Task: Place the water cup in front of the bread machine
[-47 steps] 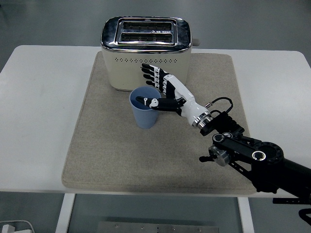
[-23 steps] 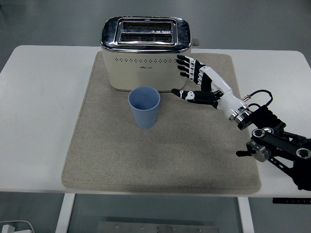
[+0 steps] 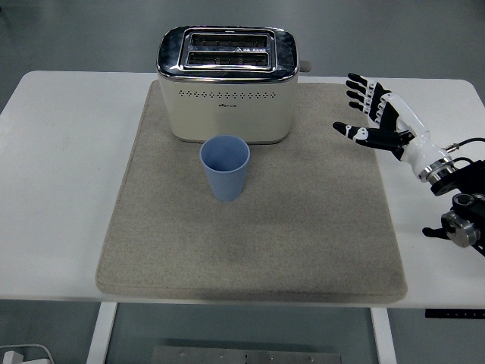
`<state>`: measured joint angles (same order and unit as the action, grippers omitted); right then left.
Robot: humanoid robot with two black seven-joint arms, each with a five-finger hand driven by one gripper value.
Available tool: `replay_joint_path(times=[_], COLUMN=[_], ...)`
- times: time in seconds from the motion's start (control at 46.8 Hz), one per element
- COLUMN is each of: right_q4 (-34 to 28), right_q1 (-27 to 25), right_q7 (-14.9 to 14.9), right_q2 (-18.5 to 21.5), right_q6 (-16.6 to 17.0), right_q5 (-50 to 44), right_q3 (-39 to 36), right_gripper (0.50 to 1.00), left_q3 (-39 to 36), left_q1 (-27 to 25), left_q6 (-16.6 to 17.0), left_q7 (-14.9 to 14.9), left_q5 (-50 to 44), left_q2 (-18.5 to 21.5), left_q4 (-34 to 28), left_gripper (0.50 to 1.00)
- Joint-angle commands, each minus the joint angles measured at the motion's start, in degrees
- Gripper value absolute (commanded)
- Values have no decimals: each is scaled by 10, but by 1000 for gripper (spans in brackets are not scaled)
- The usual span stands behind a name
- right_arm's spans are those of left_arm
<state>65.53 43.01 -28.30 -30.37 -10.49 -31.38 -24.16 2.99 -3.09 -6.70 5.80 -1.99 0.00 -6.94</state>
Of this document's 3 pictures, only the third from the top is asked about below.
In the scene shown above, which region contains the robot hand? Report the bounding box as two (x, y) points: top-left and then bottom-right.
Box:
(332, 72), (452, 178)

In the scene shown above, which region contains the blue ribbed plastic cup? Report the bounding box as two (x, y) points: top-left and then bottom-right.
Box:
(199, 134), (251, 202)

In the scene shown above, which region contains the black table control panel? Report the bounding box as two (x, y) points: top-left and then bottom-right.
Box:
(424, 309), (485, 320)

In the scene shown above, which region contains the beige felt mat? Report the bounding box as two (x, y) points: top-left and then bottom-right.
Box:
(94, 81), (408, 305)

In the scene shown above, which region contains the cream and chrome toaster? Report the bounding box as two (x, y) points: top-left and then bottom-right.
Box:
(155, 25), (314, 146)

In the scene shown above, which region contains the white table leg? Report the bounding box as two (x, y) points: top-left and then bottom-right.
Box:
(370, 307), (398, 364)
(86, 302), (119, 364)

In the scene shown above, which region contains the white cable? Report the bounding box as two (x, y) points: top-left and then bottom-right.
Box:
(0, 344), (55, 364)

